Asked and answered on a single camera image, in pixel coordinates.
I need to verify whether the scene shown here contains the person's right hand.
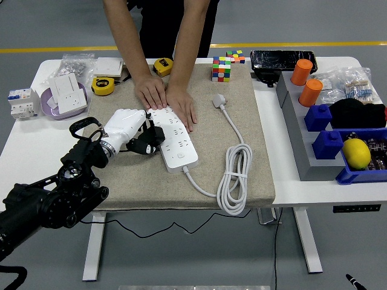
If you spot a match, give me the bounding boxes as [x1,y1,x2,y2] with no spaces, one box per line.
[134,74,168,111]

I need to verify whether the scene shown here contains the person's left hand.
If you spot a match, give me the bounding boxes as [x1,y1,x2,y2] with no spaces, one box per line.
[164,84,198,134]

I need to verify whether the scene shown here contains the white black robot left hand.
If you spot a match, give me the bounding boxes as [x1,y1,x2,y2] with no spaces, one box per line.
[102,108,158,156]

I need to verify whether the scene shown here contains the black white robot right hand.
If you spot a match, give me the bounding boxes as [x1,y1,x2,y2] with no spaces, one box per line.
[345,274,362,290]

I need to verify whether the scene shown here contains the black plug adapter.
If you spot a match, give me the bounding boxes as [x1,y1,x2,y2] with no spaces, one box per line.
[141,120,166,146]

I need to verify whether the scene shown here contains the white power strip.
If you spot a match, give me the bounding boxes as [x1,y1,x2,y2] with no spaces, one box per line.
[146,105,200,173]

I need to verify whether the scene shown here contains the black adapter cord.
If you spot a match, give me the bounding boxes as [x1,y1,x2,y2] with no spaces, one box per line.
[79,208,252,239]

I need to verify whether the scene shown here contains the yellow tape measure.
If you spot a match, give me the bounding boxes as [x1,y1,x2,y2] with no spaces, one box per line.
[153,57,175,77]
[91,76,116,96]

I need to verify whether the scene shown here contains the large colourful puzzle cube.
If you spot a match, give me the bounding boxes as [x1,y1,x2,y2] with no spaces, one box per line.
[211,56,232,82]

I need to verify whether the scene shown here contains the white socket panel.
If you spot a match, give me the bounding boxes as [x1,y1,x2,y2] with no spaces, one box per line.
[57,89,89,115]

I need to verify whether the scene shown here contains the person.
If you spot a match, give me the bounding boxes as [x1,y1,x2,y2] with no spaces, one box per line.
[126,0,221,60]

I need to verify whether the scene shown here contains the grey-brown mat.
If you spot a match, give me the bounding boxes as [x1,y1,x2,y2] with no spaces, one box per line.
[81,62,276,211]

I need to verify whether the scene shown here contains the small colourful puzzle cube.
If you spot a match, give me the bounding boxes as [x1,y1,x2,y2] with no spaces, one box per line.
[226,50,246,65]

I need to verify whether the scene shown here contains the black table control panel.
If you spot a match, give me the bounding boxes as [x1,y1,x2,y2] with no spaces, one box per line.
[333,204,382,214]

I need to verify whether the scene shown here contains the purple bowl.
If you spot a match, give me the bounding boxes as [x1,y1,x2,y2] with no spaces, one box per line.
[40,81,89,121]

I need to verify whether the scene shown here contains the clear bag of screws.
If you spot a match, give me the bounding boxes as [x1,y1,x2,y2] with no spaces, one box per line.
[41,53,96,87]

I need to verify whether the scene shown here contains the white circuit breaker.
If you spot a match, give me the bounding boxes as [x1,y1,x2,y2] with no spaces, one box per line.
[7,87,42,121]

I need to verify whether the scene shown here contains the blue plastic bin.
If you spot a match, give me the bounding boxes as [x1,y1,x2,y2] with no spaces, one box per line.
[335,127,387,185]

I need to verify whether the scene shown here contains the black tray in plastic wrap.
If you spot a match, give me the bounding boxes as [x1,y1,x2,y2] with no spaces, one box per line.
[250,50,319,75]

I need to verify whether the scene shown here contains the orange cylinder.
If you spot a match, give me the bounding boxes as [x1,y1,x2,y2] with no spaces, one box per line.
[290,59,314,86]
[298,79,324,108]

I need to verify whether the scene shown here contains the grey stepped block holder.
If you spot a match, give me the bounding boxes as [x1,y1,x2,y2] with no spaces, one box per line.
[275,71,347,182]

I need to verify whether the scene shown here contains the yellow lemon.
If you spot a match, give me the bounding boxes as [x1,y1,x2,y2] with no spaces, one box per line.
[342,138,372,171]

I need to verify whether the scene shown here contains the dark electronic parts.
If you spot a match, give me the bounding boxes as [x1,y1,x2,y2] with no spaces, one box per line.
[346,130,387,172]

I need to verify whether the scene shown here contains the blue block with knob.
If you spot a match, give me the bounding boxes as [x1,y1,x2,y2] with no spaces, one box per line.
[304,104,333,132]
[311,130,345,160]

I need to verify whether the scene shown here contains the clear plastic bag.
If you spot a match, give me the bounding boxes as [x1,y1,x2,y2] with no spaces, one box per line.
[311,71,347,106]

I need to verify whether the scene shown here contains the black cloth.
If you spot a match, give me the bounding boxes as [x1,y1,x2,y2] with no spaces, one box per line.
[328,98,387,130]

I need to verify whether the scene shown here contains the clear bag of resistors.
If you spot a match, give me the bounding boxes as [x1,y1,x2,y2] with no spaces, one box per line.
[341,66,383,105]

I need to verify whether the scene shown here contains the white power cord with plug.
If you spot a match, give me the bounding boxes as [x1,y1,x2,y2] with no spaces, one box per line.
[183,93,253,216]

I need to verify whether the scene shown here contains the white wall switch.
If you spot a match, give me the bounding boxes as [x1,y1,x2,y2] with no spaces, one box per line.
[93,56,125,78]

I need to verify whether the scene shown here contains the white switch panel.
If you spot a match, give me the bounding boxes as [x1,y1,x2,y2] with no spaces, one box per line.
[48,73,82,99]

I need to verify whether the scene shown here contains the black hanging cable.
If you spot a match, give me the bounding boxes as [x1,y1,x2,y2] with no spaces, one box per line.
[273,207,284,290]

